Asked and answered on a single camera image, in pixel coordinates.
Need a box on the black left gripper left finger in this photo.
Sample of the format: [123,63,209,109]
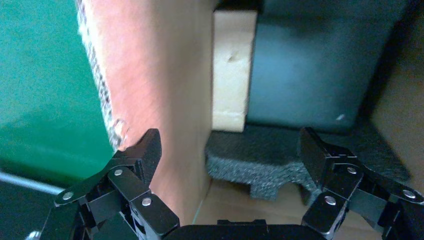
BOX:
[39,128,181,240]

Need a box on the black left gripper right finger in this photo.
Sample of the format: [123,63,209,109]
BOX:
[298,126,424,240]

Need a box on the small plain cardboard box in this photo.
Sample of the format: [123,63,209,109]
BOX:
[211,9,259,133]

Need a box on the big open cardboard box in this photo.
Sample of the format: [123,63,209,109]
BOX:
[75,0,424,233]

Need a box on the black foam end cap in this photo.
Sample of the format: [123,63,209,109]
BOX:
[204,124,412,206]

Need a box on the long black block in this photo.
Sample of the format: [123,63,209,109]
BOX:
[246,0,402,131]

